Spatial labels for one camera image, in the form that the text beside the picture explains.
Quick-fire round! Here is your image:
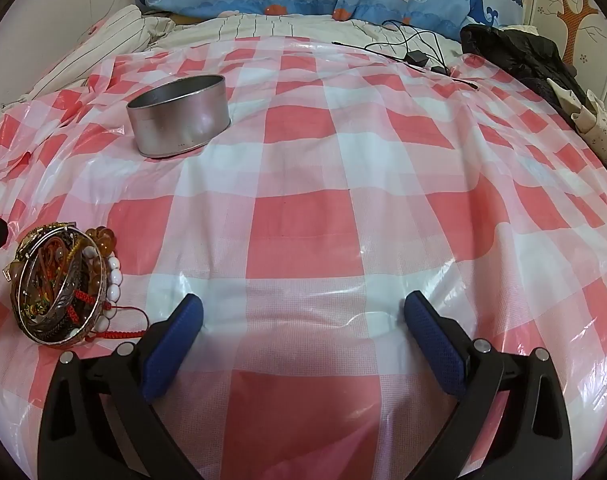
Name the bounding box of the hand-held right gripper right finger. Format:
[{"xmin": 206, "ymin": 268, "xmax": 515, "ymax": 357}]
[{"xmin": 403, "ymin": 292, "xmax": 574, "ymax": 480}]

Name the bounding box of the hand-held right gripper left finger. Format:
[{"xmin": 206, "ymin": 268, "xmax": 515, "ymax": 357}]
[{"xmin": 38, "ymin": 294, "xmax": 206, "ymax": 480}]

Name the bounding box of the thin gold bangle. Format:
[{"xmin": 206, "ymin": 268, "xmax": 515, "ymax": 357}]
[{"xmin": 16, "ymin": 224, "xmax": 105, "ymax": 350}]

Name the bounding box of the red cord bracelet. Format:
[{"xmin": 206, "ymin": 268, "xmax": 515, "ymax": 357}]
[{"xmin": 98, "ymin": 300, "xmax": 151, "ymax": 342}]

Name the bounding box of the engraved silver bangle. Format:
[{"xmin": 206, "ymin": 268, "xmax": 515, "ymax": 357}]
[{"xmin": 26, "ymin": 255, "xmax": 86, "ymax": 326}]

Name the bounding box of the amber bead bracelet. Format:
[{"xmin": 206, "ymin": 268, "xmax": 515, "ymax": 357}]
[{"xmin": 86, "ymin": 227, "xmax": 116, "ymax": 257}]

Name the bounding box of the twisted dark silver bangle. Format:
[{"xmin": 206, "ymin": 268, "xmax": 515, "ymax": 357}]
[{"xmin": 26, "ymin": 310, "xmax": 96, "ymax": 346}]

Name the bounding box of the silver round tin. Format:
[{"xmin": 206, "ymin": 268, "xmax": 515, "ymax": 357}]
[{"xmin": 126, "ymin": 74, "xmax": 232, "ymax": 159}]

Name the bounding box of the red checkered plastic tablecloth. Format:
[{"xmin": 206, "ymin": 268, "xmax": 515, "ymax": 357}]
[{"xmin": 0, "ymin": 35, "xmax": 607, "ymax": 480}]

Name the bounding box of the beige patterned fabric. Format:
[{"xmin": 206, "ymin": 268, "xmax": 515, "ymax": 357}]
[{"xmin": 547, "ymin": 77, "xmax": 607, "ymax": 181}]

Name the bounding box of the black jacket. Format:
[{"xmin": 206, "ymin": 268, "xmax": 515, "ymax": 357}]
[{"xmin": 459, "ymin": 23, "xmax": 597, "ymax": 111}]

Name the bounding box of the white striped quilt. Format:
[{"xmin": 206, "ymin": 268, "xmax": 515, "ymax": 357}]
[{"xmin": 0, "ymin": 4, "xmax": 464, "ymax": 111}]

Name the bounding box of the black charger cable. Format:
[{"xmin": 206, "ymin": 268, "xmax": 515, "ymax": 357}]
[{"xmin": 381, "ymin": 20, "xmax": 459, "ymax": 76}]

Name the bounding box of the thin black cable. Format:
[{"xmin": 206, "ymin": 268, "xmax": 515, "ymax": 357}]
[{"xmin": 332, "ymin": 41, "xmax": 480, "ymax": 92}]

